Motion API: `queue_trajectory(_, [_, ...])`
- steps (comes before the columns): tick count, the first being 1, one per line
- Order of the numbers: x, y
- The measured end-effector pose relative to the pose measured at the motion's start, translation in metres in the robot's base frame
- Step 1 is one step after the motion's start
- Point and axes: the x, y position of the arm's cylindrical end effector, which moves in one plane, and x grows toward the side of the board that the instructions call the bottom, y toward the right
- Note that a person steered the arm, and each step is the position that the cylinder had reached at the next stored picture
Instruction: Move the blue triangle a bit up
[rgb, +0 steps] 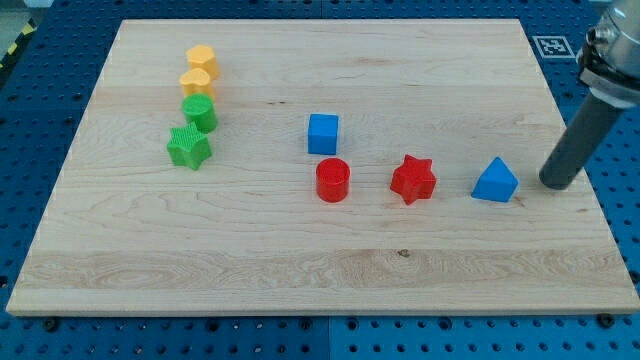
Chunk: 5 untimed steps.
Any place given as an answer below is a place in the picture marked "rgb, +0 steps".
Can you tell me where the blue triangle block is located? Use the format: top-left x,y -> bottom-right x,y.
471,157 -> 519,203

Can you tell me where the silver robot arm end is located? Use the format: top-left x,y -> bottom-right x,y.
577,0 -> 639,109

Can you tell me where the red cylinder block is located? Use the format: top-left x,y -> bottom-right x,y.
315,157 -> 351,203

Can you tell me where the blue cube block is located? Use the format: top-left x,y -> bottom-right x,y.
307,113 -> 339,155

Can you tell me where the red star block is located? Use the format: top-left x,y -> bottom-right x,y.
390,154 -> 437,205

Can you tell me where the wooden board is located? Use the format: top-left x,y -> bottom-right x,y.
7,19 -> 639,317

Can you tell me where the green star block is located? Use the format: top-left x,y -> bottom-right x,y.
166,123 -> 212,170

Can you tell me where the green cylinder block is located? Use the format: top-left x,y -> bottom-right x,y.
181,93 -> 218,133

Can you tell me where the yellow heart block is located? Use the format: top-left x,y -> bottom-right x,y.
179,68 -> 215,100

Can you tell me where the yellow hexagon block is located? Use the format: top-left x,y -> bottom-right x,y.
186,45 -> 219,79

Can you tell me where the white fiducial marker tag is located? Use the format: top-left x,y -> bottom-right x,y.
532,35 -> 575,59

